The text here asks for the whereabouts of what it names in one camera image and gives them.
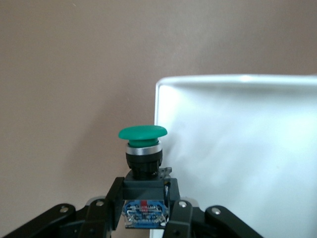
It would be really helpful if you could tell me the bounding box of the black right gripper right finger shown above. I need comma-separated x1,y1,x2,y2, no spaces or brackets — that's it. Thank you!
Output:
163,177,264,238

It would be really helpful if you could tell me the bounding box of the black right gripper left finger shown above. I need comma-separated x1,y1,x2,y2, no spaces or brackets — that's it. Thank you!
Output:
0,176,125,238

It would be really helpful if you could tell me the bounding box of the green mushroom push button switch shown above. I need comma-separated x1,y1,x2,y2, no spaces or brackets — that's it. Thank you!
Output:
118,125,174,229

